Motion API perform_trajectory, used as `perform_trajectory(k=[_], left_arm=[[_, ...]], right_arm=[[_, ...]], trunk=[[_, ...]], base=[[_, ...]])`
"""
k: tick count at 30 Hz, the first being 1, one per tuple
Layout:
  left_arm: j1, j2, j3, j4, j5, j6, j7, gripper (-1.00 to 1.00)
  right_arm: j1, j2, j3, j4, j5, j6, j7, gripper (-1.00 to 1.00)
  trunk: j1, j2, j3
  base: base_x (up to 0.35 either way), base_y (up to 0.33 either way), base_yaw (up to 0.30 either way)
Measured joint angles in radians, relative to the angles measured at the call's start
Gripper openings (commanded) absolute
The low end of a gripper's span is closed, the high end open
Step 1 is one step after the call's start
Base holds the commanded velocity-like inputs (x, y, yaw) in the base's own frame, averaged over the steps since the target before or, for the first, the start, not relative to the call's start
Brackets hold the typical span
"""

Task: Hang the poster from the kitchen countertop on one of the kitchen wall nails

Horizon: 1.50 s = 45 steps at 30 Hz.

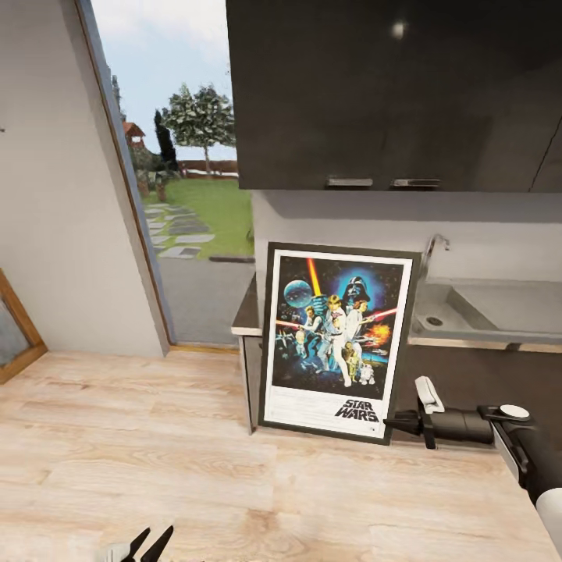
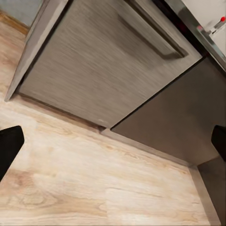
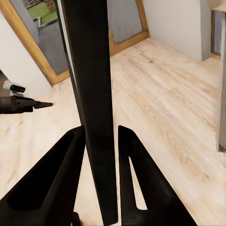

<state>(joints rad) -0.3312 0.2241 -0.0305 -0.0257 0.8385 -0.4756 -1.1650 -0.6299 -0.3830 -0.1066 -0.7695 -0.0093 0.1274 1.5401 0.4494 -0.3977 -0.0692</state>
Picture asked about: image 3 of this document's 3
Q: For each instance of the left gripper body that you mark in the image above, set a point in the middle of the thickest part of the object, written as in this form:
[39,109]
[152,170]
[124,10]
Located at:
[7,105]

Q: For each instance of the fixed window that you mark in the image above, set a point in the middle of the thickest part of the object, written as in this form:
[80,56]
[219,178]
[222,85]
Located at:
[215,34]

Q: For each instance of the door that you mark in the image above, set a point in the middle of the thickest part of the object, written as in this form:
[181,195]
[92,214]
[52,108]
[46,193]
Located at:
[36,23]

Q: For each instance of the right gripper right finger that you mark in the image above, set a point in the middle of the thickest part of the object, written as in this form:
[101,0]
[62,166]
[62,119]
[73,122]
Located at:
[164,208]

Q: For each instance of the poster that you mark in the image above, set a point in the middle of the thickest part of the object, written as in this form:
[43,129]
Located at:
[84,29]

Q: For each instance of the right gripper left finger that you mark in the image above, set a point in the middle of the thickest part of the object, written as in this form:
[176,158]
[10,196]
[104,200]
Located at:
[45,195]

